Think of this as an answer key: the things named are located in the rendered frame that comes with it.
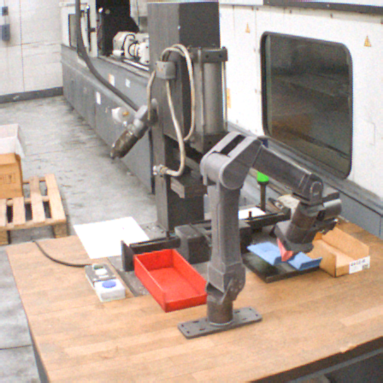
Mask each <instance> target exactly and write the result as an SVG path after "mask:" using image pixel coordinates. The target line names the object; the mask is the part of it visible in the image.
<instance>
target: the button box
mask: <svg viewBox="0 0 383 383"><path fill-rule="evenodd" d="M32 243H35V244H36V245H37V247H38V248H39V249H40V250H41V251H42V252H43V253H44V254H45V255H46V256H47V257H48V258H49V259H50V260H52V261H54V262H59V263H61V264H65V265H69V266H71V267H85V273H86V275H85V276H86V278H87V279H88V280H89V282H90V284H91V286H92V288H93V290H94V291H96V290H95V285H94V284H95V282H98V281H103V280H114V279H116V277H115V275H114V273H113V272H112V270H111V269H110V267H109V266H108V264H107V263H98V264H102V265H103V269H104V270H106V274H97V273H96V270H95V269H93V266H94V265H96V263H93V264H91V263H86V264H72V263H69V262H64V261H61V260H57V259H55V258H53V257H51V256H49V255H48V254H47V253H46V252H45V251H44V249H43V248H42V247H41V245H40V244H39V243H38V242H37V241H36V240H33V242H32Z"/></svg>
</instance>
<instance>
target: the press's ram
mask: <svg viewBox="0 0 383 383"><path fill-rule="evenodd" d="M185 150H186V165H187V166H188V167H190V168H192V169H193V170H192V171H191V174H182V175H180V176H171V189H173V190H174V191H175V192H177V193H178V194H179V195H180V197H182V198H186V197H195V196H201V195H206V196H207V197H208V196H209V193H208V187H207V186H206V185H205V184H204V179H203V175H202V174H201V172H200V162H201V160H202V159H203V157H204V156H205V155H202V153H200V152H199V150H197V149H195V150H193V149H192V147H191V146H187V147H185ZM173 156H174V158H175V159H177V160H178V161H180V162H181V152H180V148H173Z"/></svg>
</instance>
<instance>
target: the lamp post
mask: <svg viewBox="0 0 383 383"><path fill-rule="evenodd" d="M256 138H257V139H267V138H268V136H267V135H259V136H257V137H256ZM257 184H258V185H260V186H261V211H262V212H263V213H265V214H266V185H268V184H269V181H265V182H261V181H257Z"/></svg>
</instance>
